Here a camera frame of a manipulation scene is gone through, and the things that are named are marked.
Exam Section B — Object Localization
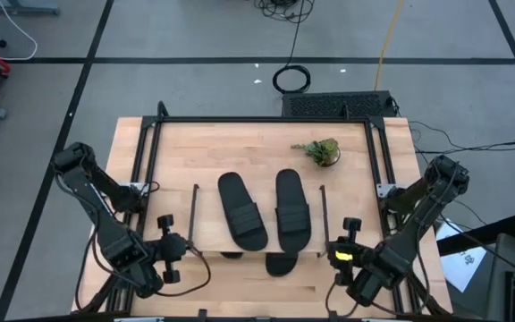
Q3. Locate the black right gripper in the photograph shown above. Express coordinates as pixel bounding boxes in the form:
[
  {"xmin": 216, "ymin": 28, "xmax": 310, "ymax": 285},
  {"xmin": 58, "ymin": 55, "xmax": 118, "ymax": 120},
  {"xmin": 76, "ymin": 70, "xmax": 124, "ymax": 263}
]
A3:
[{"xmin": 324, "ymin": 216, "xmax": 377, "ymax": 287}]

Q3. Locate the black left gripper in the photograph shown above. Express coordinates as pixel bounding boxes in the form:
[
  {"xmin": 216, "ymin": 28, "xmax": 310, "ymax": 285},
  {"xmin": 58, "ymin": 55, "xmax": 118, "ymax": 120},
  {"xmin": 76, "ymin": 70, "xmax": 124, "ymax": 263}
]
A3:
[{"xmin": 149, "ymin": 213, "xmax": 196, "ymax": 285}]

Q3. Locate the wooden shelf with black frame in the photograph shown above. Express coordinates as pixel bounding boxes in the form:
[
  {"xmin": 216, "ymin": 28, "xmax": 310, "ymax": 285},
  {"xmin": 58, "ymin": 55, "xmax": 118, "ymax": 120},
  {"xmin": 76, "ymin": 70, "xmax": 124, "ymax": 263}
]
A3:
[{"xmin": 187, "ymin": 182, "xmax": 331, "ymax": 260}]

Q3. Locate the small potted succulent plant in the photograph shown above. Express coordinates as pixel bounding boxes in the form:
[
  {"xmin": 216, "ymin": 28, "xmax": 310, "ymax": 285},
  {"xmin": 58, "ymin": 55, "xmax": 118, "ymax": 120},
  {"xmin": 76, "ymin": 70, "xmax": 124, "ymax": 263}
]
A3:
[{"xmin": 290, "ymin": 137, "xmax": 342, "ymax": 168}]

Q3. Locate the white paper sheet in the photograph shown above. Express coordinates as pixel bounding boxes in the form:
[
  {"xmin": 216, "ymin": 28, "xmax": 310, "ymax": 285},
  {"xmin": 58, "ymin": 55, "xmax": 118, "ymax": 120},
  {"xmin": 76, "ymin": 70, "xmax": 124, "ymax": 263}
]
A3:
[{"xmin": 435, "ymin": 217, "xmax": 487, "ymax": 292}]

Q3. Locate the black desk crossbar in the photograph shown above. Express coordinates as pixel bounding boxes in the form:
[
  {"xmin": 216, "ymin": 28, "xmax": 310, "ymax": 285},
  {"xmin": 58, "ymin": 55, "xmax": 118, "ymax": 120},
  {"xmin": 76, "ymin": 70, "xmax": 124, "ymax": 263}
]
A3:
[{"xmin": 435, "ymin": 214, "xmax": 515, "ymax": 257}]

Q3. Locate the black perforated computer case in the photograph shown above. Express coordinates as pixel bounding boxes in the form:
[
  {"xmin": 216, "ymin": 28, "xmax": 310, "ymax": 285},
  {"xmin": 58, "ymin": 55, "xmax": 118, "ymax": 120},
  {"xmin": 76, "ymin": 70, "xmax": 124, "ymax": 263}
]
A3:
[{"xmin": 281, "ymin": 90, "xmax": 398, "ymax": 120}]

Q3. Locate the grey side desk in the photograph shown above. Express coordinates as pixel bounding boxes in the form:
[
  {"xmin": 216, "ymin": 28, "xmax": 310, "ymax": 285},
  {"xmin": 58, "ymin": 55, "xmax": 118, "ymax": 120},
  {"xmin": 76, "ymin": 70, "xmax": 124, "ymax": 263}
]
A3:
[{"xmin": 485, "ymin": 232, "xmax": 515, "ymax": 322}]

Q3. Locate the grey desk leg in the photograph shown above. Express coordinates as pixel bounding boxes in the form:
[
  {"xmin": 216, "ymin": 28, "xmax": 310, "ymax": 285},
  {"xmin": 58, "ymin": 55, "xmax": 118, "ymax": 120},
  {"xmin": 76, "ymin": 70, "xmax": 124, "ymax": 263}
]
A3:
[{"xmin": 0, "ymin": 0, "xmax": 62, "ymax": 16}]

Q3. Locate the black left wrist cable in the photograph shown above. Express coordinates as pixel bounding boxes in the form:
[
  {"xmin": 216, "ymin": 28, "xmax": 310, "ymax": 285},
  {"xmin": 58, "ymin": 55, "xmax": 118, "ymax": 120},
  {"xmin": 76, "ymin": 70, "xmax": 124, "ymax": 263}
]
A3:
[{"xmin": 154, "ymin": 248, "xmax": 213, "ymax": 299}]

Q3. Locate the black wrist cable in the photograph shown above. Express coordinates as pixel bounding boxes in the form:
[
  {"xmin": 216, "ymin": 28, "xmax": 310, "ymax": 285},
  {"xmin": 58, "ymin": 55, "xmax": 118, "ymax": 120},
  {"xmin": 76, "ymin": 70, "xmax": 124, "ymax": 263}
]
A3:
[
  {"xmin": 325, "ymin": 277, "xmax": 359, "ymax": 319},
  {"xmin": 154, "ymin": 248, "xmax": 213, "ymax": 299}
]

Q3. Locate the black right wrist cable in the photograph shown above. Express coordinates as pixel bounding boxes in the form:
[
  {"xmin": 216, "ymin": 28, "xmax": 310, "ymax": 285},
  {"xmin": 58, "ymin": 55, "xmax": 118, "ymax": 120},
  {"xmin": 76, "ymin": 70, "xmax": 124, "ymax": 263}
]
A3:
[{"xmin": 325, "ymin": 277, "xmax": 359, "ymax": 319}]

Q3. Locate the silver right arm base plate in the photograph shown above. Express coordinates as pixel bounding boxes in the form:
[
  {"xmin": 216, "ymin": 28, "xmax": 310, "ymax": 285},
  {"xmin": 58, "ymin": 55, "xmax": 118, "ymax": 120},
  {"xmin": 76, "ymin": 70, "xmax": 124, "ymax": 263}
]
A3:
[{"xmin": 376, "ymin": 182, "xmax": 402, "ymax": 199}]

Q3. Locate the black left arm base cable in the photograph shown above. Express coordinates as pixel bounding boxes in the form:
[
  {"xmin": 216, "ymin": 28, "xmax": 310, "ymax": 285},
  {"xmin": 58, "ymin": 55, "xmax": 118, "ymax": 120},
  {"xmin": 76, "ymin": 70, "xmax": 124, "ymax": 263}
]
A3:
[{"xmin": 74, "ymin": 223, "xmax": 106, "ymax": 312}]

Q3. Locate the black aluminium table frame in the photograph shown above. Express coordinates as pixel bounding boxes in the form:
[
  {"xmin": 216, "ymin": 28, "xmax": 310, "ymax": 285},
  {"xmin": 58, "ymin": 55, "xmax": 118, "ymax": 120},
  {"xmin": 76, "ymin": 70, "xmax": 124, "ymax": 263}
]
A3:
[{"xmin": 72, "ymin": 100, "xmax": 453, "ymax": 319}]

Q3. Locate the coiled black cable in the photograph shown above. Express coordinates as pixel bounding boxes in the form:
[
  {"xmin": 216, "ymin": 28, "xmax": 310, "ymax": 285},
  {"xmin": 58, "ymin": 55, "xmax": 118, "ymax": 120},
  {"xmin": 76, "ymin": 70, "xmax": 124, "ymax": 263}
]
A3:
[{"xmin": 272, "ymin": 20, "xmax": 312, "ymax": 96}]

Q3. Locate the yellow floor cable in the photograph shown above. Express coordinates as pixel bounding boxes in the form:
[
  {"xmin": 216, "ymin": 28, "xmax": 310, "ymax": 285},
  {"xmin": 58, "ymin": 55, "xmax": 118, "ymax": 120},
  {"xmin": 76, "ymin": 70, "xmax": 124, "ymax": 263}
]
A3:
[{"xmin": 373, "ymin": 0, "xmax": 406, "ymax": 92}]

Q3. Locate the tangled black cable bundle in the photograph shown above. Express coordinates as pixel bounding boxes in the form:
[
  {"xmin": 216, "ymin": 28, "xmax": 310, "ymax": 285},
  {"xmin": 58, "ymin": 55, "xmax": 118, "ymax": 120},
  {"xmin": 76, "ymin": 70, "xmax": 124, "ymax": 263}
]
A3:
[{"xmin": 250, "ymin": 0, "xmax": 317, "ymax": 24}]

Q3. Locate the white floor cable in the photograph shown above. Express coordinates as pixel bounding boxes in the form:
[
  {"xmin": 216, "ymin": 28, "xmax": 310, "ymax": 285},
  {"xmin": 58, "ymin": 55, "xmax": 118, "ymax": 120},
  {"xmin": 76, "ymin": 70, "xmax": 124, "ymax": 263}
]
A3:
[{"xmin": 0, "ymin": 0, "xmax": 39, "ymax": 62}]

